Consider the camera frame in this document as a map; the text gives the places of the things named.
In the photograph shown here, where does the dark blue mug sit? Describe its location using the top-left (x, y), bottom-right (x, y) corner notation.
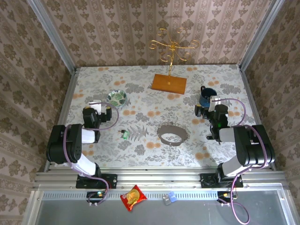
top-left (198, 85), bottom-right (218, 107)

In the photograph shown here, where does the green leaf pattern bowl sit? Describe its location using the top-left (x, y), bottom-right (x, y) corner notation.
top-left (106, 90), bottom-right (128, 109)

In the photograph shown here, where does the red snack packet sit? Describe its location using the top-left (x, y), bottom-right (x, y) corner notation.
top-left (120, 184), bottom-right (148, 212)

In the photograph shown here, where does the grey metal tray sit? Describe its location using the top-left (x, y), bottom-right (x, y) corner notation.
top-left (22, 189), bottom-right (300, 225)

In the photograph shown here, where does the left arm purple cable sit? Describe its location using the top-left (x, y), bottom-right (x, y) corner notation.
top-left (62, 101), bottom-right (120, 207)

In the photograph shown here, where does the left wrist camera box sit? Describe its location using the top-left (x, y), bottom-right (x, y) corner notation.
top-left (89, 100), bottom-right (104, 115)

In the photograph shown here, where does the aluminium table side rail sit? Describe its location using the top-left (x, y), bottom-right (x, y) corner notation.
top-left (238, 64), bottom-right (277, 171)
top-left (44, 67), bottom-right (79, 173)

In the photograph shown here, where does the gold wire stand wooden base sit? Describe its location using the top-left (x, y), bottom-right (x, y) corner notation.
top-left (149, 27), bottom-right (200, 95)

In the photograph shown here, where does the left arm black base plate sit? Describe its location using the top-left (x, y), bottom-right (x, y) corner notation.
top-left (76, 173), bottom-right (118, 189)

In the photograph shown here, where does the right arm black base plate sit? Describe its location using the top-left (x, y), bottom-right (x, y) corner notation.
top-left (200, 172), bottom-right (244, 189)

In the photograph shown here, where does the slotted grey cable duct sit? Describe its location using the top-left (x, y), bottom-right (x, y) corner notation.
top-left (42, 191), bottom-right (220, 200)

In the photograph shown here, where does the aluminium frame cross rail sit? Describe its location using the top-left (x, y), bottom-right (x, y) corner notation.
top-left (32, 170), bottom-right (288, 190)

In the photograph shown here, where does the aluminium frame corner post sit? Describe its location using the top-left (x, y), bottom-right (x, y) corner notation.
top-left (238, 0), bottom-right (285, 71)
top-left (26, 0), bottom-right (77, 74)

